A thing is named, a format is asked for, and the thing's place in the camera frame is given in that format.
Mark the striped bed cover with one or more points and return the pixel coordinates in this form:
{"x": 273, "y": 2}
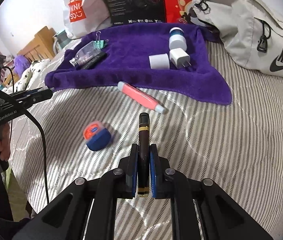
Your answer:
{"x": 239, "y": 146}

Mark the white charger plug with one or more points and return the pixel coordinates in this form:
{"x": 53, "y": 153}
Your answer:
{"x": 179, "y": 58}

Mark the grey Nike backpack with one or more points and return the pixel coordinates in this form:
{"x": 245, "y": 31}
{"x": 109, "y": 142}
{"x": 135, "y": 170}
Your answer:
{"x": 251, "y": 32}

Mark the pink white tube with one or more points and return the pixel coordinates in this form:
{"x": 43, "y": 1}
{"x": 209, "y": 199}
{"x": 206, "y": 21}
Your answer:
{"x": 140, "y": 97}

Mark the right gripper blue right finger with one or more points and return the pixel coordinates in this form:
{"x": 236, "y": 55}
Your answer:
{"x": 160, "y": 188}

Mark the grey green kettle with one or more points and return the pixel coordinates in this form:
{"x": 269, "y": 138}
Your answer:
{"x": 60, "y": 41}

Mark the pink blue vaseline jar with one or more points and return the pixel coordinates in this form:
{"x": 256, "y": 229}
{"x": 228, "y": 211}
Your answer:
{"x": 96, "y": 136}

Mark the clear bottle with pills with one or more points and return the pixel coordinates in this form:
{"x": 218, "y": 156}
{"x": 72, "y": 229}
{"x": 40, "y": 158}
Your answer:
{"x": 85, "y": 54}

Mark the white tape roll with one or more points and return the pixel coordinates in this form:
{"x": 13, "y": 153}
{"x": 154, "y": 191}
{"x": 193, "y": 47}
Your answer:
{"x": 159, "y": 61}

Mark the green binder clip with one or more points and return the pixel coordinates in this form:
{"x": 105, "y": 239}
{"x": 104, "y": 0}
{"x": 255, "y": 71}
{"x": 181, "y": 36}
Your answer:
{"x": 99, "y": 43}

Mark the black rectangular lighter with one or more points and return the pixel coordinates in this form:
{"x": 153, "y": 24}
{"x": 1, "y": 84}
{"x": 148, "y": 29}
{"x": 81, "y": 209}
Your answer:
{"x": 94, "y": 61}

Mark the black gold perfume bottle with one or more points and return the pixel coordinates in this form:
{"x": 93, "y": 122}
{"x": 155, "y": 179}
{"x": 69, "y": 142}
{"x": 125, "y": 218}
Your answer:
{"x": 143, "y": 154}

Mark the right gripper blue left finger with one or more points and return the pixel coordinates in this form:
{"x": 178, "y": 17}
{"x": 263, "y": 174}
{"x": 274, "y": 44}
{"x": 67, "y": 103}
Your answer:
{"x": 131, "y": 172}

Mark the black headset box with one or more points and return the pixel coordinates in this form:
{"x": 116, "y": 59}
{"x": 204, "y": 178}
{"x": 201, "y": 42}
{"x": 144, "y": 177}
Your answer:
{"x": 136, "y": 11}

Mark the purple towel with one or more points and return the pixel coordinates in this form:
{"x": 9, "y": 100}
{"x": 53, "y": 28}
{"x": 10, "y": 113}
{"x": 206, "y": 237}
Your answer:
{"x": 128, "y": 49}

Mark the white Miniso shopping bag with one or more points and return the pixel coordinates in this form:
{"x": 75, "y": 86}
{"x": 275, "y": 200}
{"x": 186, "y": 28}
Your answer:
{"x": 82, "y": 17}

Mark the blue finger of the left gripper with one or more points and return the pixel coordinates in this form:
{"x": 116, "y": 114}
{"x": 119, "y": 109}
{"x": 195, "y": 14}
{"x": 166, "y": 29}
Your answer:
{"x": 29, "y": 91}
{"x": 42, "y": 95}

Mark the blue white cylindrical bottle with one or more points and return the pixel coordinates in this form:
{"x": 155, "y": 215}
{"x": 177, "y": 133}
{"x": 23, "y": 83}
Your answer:
{"x": 177, "y": 39}

